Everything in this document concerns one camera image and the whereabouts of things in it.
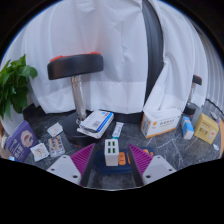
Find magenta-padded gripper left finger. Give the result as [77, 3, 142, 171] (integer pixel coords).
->
[46, 143, 98, 188]

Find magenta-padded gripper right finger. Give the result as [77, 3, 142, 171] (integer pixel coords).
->
[127, 143, 177, 187]

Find white charger with green ports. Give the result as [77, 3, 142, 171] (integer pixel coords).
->
[104, 138, 120, 167]

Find clear pill blister pack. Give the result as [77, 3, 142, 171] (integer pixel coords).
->
[47, 134, 66, 158]

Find white square sachet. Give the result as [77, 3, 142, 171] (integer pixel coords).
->
[46, 122, 64, 138]
[29, 142, 50, 163]

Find white orange long box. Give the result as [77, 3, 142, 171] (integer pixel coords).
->
[140, 107, 183, 139]

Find purple box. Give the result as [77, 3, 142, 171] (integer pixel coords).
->
[5, 120, 39, 163]

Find blue white small box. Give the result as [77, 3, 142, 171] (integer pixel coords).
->
[180, 115, 195, 140]

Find white teal slim tube box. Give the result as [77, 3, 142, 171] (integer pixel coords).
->
[111, 121, 125, 139]

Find white blue flat box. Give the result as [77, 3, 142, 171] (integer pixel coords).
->
[77, 109, 115, 139]

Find yellow box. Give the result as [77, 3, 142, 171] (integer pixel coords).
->
[193, 113, 220, 145]

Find orange round board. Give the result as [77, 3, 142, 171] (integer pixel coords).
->
[218, 128, 224, 159]

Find black red round stool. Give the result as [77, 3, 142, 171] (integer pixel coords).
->
[183, 74, 203, 116]
[47, 52, 105, 147]

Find green potted plant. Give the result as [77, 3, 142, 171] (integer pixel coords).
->
[0, 54, 39, 134]

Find white pleated curtain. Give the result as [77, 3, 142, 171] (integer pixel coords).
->
[193, 23, 224, 114]

